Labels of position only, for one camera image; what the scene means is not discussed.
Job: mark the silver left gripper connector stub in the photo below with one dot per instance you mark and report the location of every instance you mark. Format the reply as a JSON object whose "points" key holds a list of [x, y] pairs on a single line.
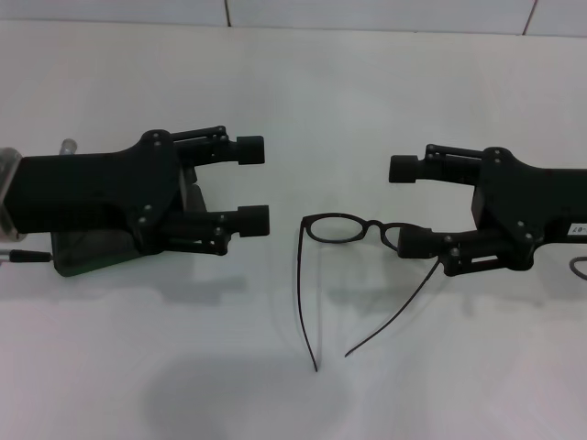
{"points": [[67, 146]]}

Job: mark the green glasses case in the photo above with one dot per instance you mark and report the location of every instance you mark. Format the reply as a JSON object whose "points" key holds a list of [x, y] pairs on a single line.
{"points": [[91, 256]]}

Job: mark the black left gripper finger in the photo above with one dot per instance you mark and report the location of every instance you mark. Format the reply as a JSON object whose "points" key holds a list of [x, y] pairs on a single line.
{"points": [[250, 150], [252, 221]]}

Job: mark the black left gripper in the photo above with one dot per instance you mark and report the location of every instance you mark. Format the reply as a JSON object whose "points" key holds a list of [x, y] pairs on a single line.
{"points": [[91, 183]]}

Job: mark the black thin-framed glasses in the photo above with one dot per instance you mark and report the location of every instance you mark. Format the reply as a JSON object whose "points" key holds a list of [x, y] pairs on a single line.
{"points": [[373, 224]]}

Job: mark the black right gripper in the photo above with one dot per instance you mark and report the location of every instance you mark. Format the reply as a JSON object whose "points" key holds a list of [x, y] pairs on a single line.
{"points": [[527, 201]]}

